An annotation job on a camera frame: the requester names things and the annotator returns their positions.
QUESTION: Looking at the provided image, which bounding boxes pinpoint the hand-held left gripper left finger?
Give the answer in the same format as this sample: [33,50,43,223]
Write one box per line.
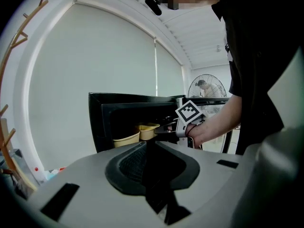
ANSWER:
[105,141,148,197]

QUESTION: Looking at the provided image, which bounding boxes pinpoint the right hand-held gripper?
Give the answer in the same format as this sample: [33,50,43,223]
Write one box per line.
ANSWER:
[153,99,204,150]

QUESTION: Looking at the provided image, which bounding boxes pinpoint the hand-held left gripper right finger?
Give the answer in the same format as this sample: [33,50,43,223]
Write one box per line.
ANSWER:
[148,140,201,191]

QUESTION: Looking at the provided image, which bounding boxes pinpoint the tan tray with yellow sponge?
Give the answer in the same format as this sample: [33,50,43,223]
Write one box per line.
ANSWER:
[113,128,141,149]

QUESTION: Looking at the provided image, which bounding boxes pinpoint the person's right forearm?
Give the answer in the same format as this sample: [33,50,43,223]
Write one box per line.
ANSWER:
[187,96,242,150]

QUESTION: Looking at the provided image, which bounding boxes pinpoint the narrow grey roller blind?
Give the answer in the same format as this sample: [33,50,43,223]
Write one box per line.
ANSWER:
[155,46,184,97]

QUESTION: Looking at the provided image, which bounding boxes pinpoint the blue plastic toy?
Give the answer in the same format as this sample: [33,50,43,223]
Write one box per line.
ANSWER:
[46,169,60,179]

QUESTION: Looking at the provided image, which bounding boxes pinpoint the wide grey roller blind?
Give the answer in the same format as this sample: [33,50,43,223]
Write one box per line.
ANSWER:
[28,3,158,171]

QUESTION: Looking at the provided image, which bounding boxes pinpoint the person's black shirt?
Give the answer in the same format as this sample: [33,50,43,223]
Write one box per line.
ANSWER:
[206,0,304,155]

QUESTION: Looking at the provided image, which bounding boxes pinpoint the wooden coat rack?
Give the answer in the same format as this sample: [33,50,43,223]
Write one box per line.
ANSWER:
[0,0,49,199]

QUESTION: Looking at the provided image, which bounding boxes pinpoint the black head-mounted camera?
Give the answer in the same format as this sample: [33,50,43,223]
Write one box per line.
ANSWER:
[144,0,163,17]

